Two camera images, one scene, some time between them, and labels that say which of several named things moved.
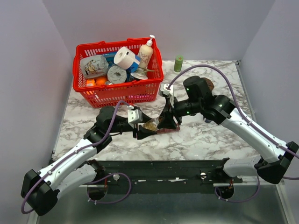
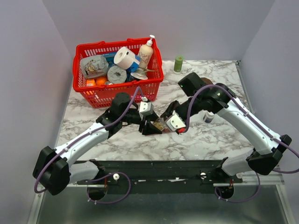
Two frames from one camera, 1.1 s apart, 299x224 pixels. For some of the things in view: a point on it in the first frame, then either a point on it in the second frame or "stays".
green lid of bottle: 178,63 stays
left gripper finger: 145,118 -> 153,116
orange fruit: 101,81 stays
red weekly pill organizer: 164,130 stays
